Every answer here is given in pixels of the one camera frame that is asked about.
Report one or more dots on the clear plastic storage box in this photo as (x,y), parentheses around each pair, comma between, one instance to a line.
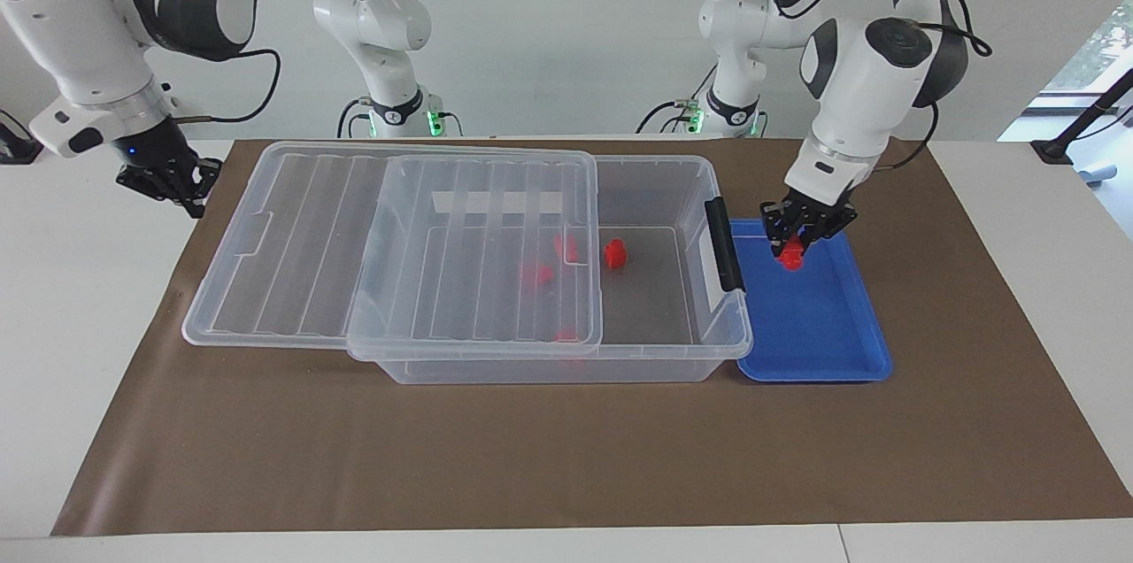
(646,297)

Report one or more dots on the brown paper table mat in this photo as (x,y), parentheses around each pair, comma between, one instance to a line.
(566,457)

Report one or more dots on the black table clamp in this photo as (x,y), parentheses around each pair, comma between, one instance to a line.
(19,147)

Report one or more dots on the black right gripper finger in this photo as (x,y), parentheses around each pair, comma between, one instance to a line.
(202,187)
(140,184)

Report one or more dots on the pale blue roll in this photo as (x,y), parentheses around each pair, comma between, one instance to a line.
(1099,173)

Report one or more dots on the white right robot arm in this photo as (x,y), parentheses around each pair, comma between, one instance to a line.
(80,32)

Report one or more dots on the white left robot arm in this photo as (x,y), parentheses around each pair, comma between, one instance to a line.
(867,76)

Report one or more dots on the blue plastic tray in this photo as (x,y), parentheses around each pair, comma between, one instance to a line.
(805,324)

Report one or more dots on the red block with white print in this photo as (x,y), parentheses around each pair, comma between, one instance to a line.
(790,256)

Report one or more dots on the clear ribbed plastic lid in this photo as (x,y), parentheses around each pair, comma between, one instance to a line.
(292,262)

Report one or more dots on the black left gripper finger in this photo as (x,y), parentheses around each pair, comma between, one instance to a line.
(819,235)
(774,231)

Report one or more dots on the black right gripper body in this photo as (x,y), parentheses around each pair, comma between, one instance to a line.
(159,151)

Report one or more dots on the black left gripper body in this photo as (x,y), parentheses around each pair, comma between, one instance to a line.
(819,207)

